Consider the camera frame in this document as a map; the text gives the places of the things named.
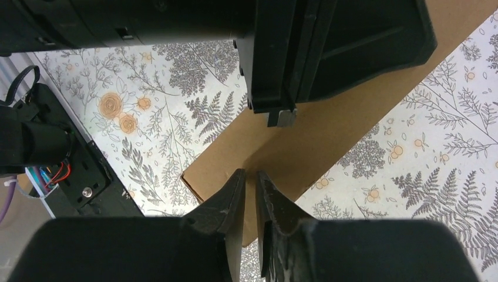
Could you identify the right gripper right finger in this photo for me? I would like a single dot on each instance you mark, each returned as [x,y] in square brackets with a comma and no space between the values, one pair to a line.
[295,246]

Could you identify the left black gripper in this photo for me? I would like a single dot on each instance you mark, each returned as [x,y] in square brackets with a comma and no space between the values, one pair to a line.
[279,42]

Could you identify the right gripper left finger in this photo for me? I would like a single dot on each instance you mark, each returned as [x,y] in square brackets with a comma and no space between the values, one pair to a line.
[203,245]

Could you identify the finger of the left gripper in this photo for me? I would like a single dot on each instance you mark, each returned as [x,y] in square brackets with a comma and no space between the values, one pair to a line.
[356,41]

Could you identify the brown cardboard box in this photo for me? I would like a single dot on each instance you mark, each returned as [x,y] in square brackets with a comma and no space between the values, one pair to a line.
[296,157]

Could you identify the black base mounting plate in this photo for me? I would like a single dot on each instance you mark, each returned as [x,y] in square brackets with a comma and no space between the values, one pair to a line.
[41,133]

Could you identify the floral patterned table mat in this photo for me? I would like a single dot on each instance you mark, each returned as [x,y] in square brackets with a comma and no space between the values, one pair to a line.
[153,110]

